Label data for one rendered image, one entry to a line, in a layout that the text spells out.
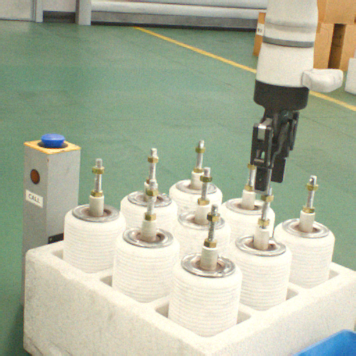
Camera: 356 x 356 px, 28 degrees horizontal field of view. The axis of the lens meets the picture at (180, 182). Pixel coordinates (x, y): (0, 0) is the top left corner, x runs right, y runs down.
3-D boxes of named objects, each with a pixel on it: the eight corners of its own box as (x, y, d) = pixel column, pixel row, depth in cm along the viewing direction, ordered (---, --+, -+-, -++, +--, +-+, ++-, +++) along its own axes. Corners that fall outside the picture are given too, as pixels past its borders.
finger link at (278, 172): (285, 159, 104) (281, 183, 106) (286, 158, 105) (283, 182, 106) (271, 156, 105) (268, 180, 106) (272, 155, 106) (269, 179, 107)
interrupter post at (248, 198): (238, 206, 123) (240, 188, 122) (251, 206, 124) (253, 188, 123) (243, 211, 121) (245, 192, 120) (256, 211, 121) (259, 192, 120)
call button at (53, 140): (50, 151, 122) (50, 140, 122) (36, 146, 125) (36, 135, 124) (69, 149, 125) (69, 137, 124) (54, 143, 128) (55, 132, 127)
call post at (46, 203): (42, 319, 130) (47, 154, 120) (19, 304, 134) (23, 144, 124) (73, 308, 135) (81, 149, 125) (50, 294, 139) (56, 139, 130)
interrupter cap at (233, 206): (219, 201, 124) (219, 197, 124) (259, 201, 127) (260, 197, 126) (233, 217, 118) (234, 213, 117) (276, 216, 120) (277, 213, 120)
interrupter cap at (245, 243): (260, 262, 101) (261, 258, 101) (224, 243, 107) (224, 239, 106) (296, 252, 106) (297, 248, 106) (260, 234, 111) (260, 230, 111)
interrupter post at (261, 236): (260, 252, 105) (263, 231, 104) (248, 246, 106) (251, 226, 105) (271, 249, 106) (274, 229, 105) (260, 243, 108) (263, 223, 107)
